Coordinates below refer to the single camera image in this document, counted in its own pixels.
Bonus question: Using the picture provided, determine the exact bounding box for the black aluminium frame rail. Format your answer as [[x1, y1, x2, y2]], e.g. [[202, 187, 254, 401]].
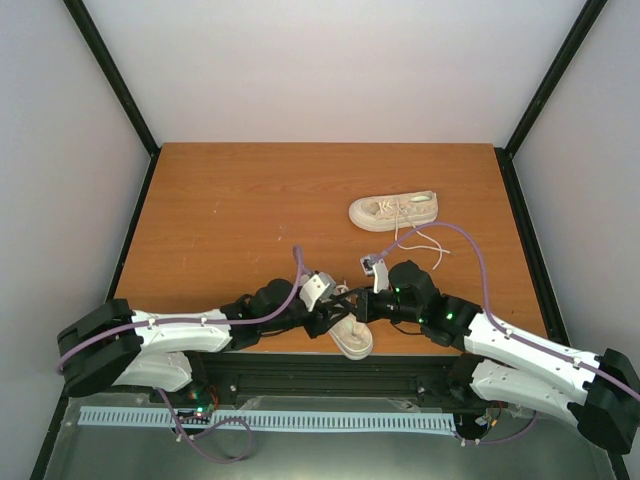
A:
[[64, 349, 596, 409]]

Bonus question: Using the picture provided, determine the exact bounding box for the white lace sneaker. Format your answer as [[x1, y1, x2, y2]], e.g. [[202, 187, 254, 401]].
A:
[[348, 190, 439, 240], [327, 283, 375, 361]]

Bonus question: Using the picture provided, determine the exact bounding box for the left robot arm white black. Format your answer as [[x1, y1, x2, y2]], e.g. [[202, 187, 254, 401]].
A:
[[57, 274, 373, 403]]

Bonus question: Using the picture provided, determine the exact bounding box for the right black frame post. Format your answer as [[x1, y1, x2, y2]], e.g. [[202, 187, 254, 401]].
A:
[[502, 0, 609, 156]]

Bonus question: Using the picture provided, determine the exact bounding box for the left black frame post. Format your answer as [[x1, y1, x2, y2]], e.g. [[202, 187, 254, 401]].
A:
[[62, 0, 161, 159]]

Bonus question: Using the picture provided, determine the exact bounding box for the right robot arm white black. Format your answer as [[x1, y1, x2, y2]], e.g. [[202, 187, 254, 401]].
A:
[[356, 255, 639, 455]]

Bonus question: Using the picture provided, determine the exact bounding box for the black frame post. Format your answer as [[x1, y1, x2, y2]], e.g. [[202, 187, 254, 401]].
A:
[[502, 0, 609, 156], [62, 0, 161, 159]]

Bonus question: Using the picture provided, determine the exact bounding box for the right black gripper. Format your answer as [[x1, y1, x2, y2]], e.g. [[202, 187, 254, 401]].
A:
[[338, 284, 424, 323]]

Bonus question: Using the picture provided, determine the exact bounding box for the light blue cable duct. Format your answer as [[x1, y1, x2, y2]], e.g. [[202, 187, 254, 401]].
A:
[[77, 406, 456, 436]]

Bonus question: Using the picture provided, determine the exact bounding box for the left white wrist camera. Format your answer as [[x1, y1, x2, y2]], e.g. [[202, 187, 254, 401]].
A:
[[299, 272, 336, 312]]

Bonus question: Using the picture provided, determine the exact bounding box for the green lit circuit board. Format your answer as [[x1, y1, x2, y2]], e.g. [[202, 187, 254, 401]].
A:
[[177, 386, 219, 424]]

